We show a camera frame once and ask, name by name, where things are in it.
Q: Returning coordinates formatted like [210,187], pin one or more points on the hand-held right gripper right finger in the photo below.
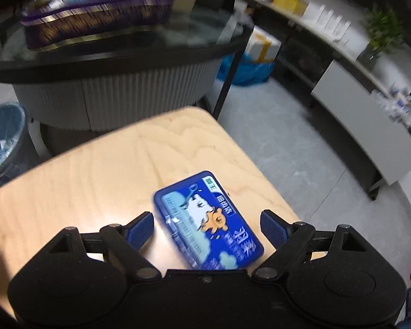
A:
[275,230]

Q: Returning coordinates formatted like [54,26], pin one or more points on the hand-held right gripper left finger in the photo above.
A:
[140,230]

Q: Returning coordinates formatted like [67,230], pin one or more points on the blue tissue pack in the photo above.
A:
[205,219]

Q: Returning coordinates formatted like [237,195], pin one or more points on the white cabinet panel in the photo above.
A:
[363,126]

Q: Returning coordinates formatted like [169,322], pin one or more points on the blue plastic packages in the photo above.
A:
[246,72]

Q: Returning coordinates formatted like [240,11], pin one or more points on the trash bin with blue bag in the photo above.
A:
[3,137]

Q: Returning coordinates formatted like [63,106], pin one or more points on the clear plastic packaging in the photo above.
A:
[385,104]

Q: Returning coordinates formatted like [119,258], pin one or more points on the long television cabinet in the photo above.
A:
[301,61]

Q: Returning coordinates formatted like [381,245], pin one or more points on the black glass table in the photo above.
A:
[123,48]

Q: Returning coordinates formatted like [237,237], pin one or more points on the white cardboard box yellow tape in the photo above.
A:
[262,43]

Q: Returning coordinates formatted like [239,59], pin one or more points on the white router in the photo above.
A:
[328,22]

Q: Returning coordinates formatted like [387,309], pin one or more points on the purple woven basket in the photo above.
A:
[89,17]

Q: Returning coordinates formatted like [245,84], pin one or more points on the bamboo plant in dark pot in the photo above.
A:
[383,31]

